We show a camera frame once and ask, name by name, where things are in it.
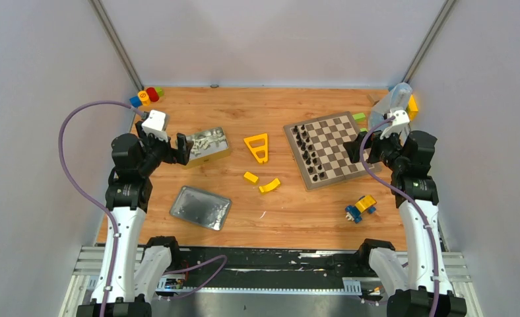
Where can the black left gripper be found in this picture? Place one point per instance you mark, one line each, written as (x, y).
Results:
(168, 148)

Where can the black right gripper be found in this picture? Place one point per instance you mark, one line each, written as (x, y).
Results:
(375, 141)

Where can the gold tin with white pieces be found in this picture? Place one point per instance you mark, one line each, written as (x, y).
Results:
(208, 145)

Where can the wooden chess board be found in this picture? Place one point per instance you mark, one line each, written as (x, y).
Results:
(335, 129)

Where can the yellow triangle frame block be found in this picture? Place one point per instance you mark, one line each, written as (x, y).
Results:
(258, 145)

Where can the small yellow rectangular block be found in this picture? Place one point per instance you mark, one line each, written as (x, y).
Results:
(250, 177)

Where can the yellow arch block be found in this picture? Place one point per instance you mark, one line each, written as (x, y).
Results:
(271, 186)

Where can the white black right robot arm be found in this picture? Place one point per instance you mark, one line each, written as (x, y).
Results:
(421, 287)

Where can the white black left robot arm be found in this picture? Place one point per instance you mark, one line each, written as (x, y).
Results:
(124, 289)

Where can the black chess pieces row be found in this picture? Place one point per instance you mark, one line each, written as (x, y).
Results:
(308, 152)

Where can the green rectangular block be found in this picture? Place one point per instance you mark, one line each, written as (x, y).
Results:
(359, 117)

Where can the red cylinder block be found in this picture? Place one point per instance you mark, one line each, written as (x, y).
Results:
(152, 94)

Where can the yellow cylinder block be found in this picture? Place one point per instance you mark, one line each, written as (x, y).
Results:
(144, 98)

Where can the yellow blue toy car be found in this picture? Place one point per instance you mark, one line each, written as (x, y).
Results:
(366, 204)

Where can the blue cube block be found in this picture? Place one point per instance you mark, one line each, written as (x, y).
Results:
(135, 101)

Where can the clear blue plastic container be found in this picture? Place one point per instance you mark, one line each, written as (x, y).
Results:
(397, 97)

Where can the silver tin lid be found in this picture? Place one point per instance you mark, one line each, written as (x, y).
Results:
(200, 207)

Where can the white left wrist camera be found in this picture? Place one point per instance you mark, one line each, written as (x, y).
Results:
(155, 124)

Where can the yellow block at right wall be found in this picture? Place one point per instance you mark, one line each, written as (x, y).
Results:
(412, 108)

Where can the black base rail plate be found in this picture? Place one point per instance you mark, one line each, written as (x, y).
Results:
(271, 268)

